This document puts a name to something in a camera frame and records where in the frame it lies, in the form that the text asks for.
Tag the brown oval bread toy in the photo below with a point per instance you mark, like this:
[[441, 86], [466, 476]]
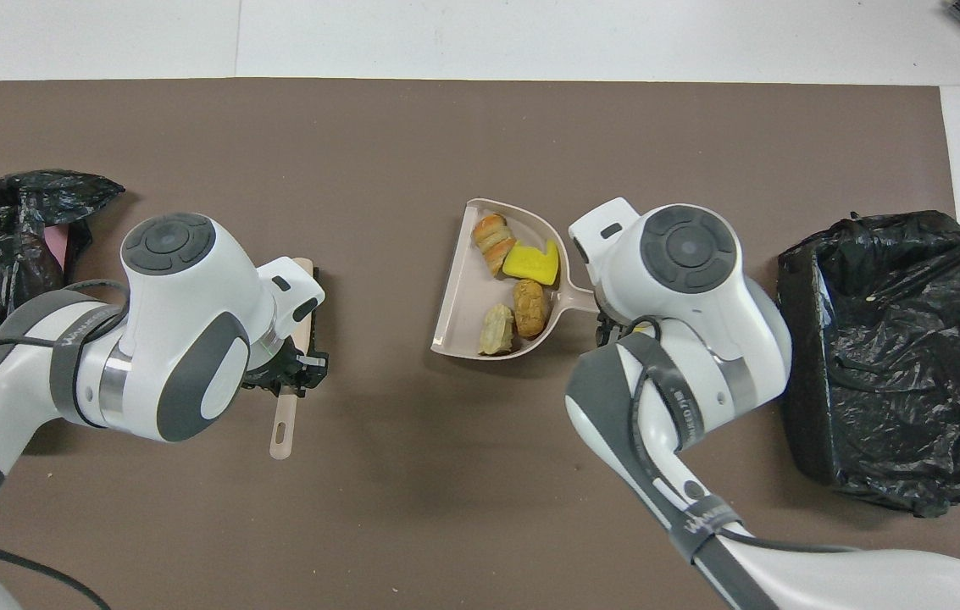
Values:
[[530, 307]]

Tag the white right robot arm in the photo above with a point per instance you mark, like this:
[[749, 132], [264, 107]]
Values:
[[683, 356]]

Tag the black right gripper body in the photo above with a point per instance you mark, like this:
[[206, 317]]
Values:
[[608, 330]]

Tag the beige brush with black bristles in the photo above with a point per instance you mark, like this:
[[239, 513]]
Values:
[[283, 432]]

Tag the yellow sponge piece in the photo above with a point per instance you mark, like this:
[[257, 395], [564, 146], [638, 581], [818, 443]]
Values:
[[530, 264]]

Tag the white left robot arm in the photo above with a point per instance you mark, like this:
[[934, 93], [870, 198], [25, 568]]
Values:
[[183, 339]]

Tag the bin lined with black bag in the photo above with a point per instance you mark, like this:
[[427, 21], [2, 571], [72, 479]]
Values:
[[869, 381]]

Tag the pale ridged bread toy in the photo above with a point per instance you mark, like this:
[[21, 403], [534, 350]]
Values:
[[496, 330]]

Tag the orange striped croissant toy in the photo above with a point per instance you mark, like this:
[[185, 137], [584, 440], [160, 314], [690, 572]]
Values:
[[494, 241]]

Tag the pink bin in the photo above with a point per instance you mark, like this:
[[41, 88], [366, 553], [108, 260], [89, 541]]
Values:
[[58, 247]]

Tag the brown table mat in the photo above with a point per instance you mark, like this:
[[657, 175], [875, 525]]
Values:
[[446, 152]]

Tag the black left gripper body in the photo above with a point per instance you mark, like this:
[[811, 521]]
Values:
[[276, 379]]

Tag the beige plastic dustpan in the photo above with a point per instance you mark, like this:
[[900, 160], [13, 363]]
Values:
[[458, 296]]

